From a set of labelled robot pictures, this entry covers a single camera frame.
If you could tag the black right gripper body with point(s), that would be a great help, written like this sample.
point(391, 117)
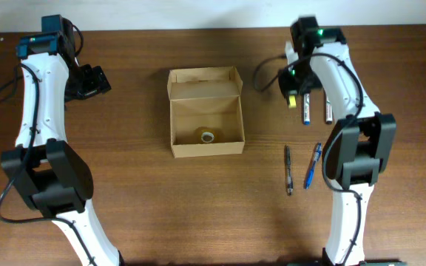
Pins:
point(299, 80)

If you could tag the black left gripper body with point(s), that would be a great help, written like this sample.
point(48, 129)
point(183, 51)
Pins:
point(86, 82)

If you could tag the yellow highlighter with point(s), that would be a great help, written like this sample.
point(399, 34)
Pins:
point(292, 102)

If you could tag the brown cardboard box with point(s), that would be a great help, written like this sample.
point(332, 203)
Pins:
point(207, 97)

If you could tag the yellow tape roll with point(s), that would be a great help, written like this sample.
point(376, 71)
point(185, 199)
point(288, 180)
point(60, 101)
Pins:
point(207, 135)

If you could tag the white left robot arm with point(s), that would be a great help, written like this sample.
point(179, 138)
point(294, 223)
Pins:
point(47, 173)

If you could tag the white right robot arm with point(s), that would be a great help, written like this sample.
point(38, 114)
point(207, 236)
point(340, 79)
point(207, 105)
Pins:
point(358, 149)

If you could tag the blue whiteboard marker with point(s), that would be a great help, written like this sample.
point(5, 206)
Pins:
point(306, 109)

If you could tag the black whiteboard marker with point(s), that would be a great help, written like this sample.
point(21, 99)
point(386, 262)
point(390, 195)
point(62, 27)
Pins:
point(328, 111)

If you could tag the blue ballpoint pen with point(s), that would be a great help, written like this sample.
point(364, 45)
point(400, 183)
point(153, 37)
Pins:
point(315, 157)

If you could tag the black ballpoint pen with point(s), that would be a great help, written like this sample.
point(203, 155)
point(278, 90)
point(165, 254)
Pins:
point(289, 179)

